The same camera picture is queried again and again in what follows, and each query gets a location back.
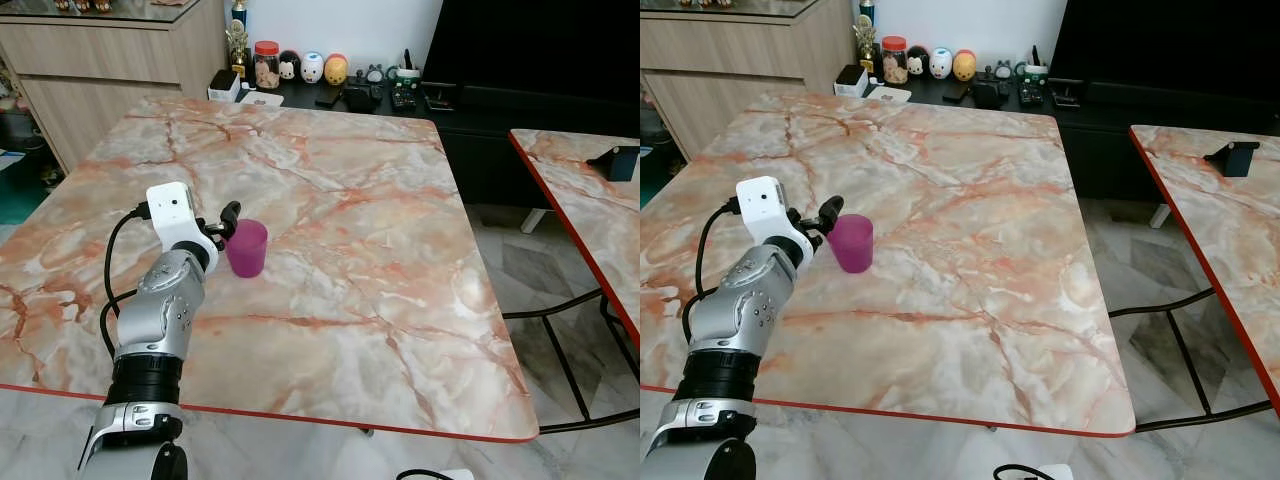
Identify purple plastic cup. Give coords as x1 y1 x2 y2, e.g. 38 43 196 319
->
225 219 269 279
827 213 875 274

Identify large marble dining table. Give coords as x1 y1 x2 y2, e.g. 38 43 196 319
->
0 94 542 444
640 91 1139 439

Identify red lid snack jar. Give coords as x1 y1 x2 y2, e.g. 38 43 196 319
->
253 41 283 92
881 36 911 87

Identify gold trophy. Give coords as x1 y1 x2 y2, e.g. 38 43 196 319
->
853 0 880 73
225 0 252 78

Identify light wooden cabinet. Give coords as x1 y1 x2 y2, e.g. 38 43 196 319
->
640 0 859 161
0 0 233 173

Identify black phone stand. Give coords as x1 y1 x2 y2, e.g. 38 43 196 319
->
586 145 641 183
1203 139 1262 179

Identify marble side table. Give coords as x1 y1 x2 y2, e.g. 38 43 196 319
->
508 128 641 348
1129 124 1280 418

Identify green white mug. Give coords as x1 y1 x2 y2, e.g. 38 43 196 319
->
387 48 424 92
1014 44 1050 88

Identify black television stand foot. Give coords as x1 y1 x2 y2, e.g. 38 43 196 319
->
1049 77 1088 109

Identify black television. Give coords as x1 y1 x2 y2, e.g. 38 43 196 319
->
419 0 641 104
1044 0 1280 102

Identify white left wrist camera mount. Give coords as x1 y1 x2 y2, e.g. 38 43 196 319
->
736 176 810 257
146 182 220 263

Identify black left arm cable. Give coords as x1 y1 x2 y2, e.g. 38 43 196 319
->
682 196 742 343
99 203 152 362

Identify black metal table frame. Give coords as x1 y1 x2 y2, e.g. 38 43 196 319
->
499 289 641 434
1107 287 1280 434

